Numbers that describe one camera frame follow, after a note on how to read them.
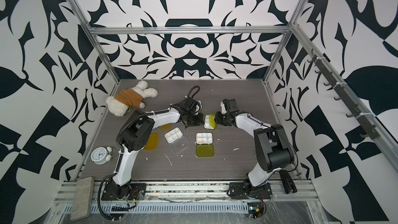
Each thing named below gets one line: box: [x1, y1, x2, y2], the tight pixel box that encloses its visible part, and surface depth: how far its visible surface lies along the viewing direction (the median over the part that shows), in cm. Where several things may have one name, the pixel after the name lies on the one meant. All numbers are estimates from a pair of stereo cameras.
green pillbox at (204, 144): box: [195, 132, 215, 157], surface depth 91 cm
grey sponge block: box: [70, 176, 95, 221], surface depth 71 cm
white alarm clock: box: [89, 146, 115, 165], surface depth 83 cm
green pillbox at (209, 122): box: [203, 110, 217, 130], surface depth 96 cm
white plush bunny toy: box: [105, 80, 159, 117], surface depth 101 cm
